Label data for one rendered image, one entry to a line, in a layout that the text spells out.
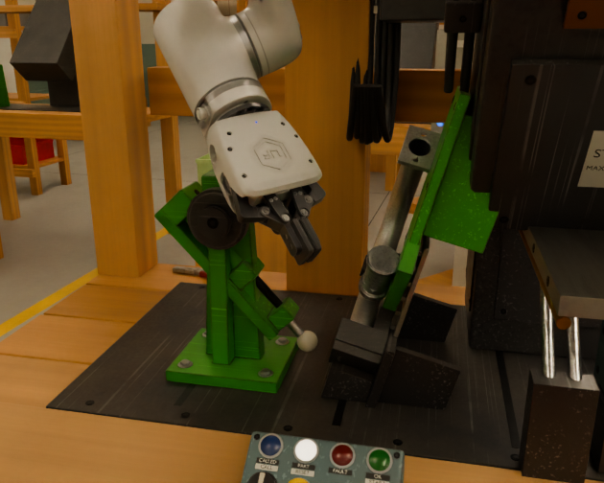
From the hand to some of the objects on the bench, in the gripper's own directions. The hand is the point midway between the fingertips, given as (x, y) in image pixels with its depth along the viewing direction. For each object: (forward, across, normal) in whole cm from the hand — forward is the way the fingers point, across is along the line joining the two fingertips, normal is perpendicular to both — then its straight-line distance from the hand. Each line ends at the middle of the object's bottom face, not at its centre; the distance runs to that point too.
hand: (302, 241), depth 65 cm
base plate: (+22, -28, -16) cm, 39 cm away
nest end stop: (+14, -8, -16) cm, 22 cm away
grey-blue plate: (+33, -22, -2) cm, 40 cm away
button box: (+26, +7, -10) cm, 29 cm away
